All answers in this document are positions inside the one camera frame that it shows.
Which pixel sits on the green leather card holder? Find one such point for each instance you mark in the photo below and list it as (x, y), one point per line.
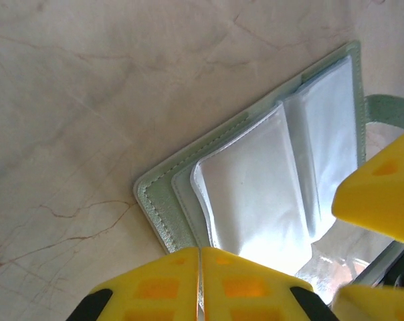
(255, 187)

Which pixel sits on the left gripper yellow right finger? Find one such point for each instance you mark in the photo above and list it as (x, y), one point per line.
(255, 291)

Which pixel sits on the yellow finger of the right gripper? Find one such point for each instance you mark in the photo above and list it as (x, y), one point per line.
(382, 197)
(382, 306)

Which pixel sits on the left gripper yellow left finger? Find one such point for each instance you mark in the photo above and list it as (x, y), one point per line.
(155, 291)

